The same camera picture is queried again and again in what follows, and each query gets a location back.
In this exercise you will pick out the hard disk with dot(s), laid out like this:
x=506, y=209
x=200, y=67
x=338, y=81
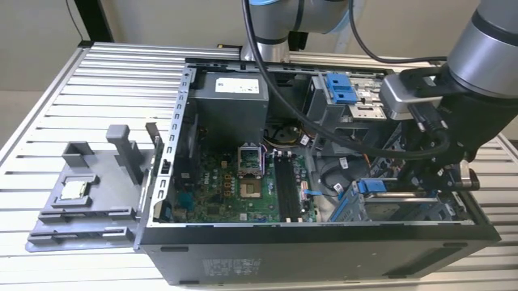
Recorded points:
x=370, y=185

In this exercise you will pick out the metal disk bay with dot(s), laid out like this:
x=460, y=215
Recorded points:
x=347, y=209

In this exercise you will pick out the blue plastic drive latch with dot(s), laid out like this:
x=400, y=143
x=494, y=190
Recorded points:
x=339, y=88

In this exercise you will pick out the metal drive cage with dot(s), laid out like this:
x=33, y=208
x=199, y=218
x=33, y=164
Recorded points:
x=319, y=112

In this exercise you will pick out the black RAM slot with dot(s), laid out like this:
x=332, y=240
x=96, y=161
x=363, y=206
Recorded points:
x=280, y=185
x=290, y=185
x=286, y=185

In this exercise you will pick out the locking lever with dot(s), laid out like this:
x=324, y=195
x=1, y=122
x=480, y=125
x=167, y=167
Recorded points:
x=264, y=160

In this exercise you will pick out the CPU socket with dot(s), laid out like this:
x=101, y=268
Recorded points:
x=251, y=189

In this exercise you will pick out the grey power supply unit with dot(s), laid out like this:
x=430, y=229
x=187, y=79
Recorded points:
x=229, y=115

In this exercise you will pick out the black plug yellow tip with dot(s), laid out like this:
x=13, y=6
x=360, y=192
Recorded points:
x=228, y=46

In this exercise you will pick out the black PC case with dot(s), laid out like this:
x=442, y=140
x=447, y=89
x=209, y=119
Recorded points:
x=283, y=257

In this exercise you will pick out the green motherboard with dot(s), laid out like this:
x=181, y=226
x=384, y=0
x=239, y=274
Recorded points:
x=217, y=209

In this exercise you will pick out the black graphics card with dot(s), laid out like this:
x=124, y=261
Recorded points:
x=152, y=133

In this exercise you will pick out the grey parts rack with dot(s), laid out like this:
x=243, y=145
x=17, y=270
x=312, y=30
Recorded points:
x=104, y=188

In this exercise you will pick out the silver CPU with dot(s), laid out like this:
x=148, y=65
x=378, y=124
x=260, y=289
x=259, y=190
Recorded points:
x=73, y=189

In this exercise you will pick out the black post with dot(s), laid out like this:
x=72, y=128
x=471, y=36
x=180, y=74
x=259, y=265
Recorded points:
x=95, y=21

